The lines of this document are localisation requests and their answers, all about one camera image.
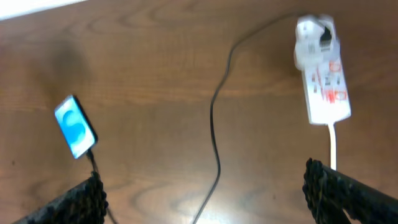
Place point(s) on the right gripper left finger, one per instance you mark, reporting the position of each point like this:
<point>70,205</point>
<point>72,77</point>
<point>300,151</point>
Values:
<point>84,204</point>

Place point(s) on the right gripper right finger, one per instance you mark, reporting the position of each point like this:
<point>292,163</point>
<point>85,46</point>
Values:
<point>333,197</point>

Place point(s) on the blue Galaxy smartphone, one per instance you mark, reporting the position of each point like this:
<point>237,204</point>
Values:
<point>75,126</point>

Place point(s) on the white power strip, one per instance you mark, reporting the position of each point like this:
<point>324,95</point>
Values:
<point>326,93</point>

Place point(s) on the white charger plug adapter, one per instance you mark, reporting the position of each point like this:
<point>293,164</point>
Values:
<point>316,41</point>

